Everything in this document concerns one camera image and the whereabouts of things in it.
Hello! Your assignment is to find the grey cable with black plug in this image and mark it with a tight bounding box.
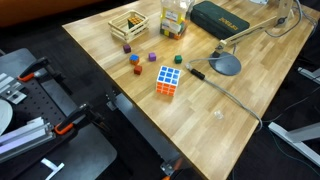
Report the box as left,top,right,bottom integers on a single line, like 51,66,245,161
184,53,264,133

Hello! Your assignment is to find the blue orange small cube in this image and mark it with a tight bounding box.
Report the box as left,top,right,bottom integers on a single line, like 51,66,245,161
129,54,140,65

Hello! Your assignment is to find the red small cube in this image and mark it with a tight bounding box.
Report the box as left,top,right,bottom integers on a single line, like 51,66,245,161
134,65,142,75

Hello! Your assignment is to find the large white-edged Rubik's cube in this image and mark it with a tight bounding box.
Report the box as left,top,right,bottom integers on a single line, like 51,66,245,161
156,66,181,96

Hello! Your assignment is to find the small clear plastic piece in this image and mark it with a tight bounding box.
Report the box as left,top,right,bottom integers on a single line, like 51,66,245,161
214,110,224,120

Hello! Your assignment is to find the orange black clamp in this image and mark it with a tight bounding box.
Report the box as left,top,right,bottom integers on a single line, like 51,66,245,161
17,57,55,82
54,103,100,135

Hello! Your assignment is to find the green small cube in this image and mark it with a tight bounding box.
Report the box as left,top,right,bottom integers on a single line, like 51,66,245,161
174,55,183,64

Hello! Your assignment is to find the orange black clamp near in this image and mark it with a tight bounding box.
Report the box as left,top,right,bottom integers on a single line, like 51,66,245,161
54,103,100,135

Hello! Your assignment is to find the small dark Rubik's cube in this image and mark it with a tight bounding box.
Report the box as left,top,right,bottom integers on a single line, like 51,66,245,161
127,17,142,28

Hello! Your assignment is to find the clear plastic jar with blocks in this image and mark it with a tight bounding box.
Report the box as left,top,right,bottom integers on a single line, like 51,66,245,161
160,0,195,40

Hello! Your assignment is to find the wooden slat box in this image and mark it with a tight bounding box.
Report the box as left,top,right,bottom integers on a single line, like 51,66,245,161
108,10,149,43

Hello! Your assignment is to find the violet small cube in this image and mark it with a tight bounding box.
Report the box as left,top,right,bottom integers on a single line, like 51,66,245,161
148,52,156,62

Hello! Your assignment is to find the aluminium extrusion rail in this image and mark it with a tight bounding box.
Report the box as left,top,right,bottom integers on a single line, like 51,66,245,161
0,117,55,163

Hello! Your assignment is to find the orange black clamp far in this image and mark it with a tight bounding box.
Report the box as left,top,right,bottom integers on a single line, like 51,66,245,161
17,57,55,82

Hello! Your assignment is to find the dark purple small cube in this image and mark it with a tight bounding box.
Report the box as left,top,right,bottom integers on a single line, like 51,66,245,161
123,44,131,53

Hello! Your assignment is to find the dark green zipper pouch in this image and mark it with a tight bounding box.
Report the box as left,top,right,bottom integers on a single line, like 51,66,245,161
190,1,250,39

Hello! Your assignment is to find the black perforated breadboard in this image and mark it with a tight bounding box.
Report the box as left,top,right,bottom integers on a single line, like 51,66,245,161
0,48,118,180

